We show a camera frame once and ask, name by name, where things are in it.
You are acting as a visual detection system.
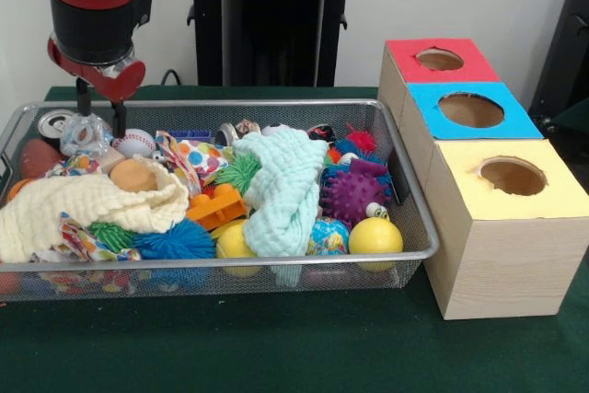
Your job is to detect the wooden box with three holes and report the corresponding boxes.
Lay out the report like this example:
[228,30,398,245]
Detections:
[376,37,589,320]

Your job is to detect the purple spiky ball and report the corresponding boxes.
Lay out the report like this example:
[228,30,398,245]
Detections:
[321,169,392,224]

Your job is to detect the shallow metal mesh bin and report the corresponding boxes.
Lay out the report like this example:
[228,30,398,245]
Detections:
[0,98,441,305]

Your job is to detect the globe print ball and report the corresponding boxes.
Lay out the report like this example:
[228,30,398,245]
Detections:
[306,216,352,256]

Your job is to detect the dark green table cloth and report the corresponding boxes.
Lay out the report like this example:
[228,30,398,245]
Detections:
[0,85,589,393]

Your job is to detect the silver topped drink can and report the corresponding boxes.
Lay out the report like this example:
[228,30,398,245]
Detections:
[37,109,77,142]

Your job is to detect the orange plastic block toy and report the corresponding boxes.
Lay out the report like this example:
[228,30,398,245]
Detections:
[185,183,245,231]

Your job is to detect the blue stringy koosh ball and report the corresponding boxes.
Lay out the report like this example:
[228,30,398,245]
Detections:
[133,218,217,260]

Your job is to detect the crushed clear plastic bottle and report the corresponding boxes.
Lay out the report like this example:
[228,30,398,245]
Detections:
[59,112,115,158]

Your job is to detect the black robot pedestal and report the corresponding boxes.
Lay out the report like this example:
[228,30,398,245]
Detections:
[177,0,372,88]

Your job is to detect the cream yellow cloth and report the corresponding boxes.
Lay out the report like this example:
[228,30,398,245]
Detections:
[0,156,190,264]

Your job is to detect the mint green cloth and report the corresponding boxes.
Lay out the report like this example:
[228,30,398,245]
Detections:
[232,128,330,259]

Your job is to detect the green stringy koosh ball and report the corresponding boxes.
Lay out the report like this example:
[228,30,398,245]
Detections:
[214,153,262,196]

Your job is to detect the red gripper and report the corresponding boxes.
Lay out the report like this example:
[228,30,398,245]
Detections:
[47,32,147,138]

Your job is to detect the yellow smooth ball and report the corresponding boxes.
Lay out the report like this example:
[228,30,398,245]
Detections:
[348,218,405,272]

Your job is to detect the black chair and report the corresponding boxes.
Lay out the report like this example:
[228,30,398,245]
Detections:
[528,0,589,127]

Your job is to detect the tan foam ball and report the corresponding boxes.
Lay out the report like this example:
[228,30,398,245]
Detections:
[110,157,160,192]

